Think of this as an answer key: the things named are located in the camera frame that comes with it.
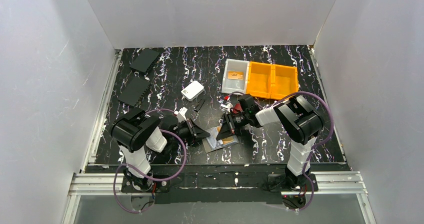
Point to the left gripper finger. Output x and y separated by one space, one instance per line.
195 140
196 131

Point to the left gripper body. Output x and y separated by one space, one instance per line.
191 129

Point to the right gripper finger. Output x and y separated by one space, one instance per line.
225 132
228 120

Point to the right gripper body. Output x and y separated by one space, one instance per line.
228 124

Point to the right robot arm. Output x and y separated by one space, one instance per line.
298 117

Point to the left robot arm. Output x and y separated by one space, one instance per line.
139 130

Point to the red card holder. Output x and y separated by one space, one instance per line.
236 109

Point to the black comb piece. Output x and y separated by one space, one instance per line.
199 105

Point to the white box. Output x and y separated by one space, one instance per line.
191 91

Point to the black base bar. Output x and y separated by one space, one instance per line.
229 183

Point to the white plastic bin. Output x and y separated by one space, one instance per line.
228 85

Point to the orange plastic bin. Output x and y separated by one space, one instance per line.
259 80
285 81

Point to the black ridged block near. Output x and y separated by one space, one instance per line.
134 91

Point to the black ridged block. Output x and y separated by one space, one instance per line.
144 61
134 91

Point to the black ridged block far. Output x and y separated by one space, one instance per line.
144 61

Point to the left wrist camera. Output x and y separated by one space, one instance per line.
181 114

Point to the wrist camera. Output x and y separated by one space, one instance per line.
226 104
181 114

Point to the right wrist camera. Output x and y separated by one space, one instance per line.
226 104

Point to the aluminium frame rail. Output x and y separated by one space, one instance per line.
95 184

